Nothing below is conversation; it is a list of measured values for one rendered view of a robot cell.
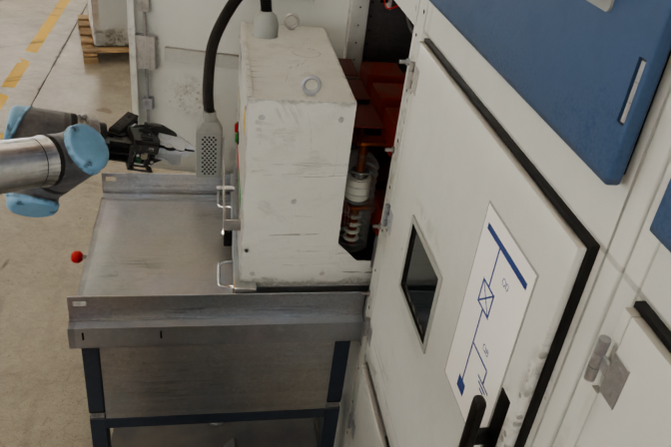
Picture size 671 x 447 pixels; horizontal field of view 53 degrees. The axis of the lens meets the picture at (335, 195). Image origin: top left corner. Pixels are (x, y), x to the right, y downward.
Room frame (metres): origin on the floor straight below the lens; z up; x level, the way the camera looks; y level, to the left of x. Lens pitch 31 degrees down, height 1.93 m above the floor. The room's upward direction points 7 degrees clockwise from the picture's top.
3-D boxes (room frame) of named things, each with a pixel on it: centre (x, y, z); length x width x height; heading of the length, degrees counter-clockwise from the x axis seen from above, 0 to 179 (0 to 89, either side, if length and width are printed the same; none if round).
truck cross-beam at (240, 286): (1.48, 0.24, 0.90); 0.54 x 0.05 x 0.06; 12
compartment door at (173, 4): (1.89, 0.33, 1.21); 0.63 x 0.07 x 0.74; 91
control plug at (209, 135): (1.67, 0.37, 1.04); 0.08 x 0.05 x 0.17; 102
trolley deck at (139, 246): (1.47, 0.29, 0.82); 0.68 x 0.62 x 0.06; 103
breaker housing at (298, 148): (1.53, 0.00, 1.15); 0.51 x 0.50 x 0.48; 102
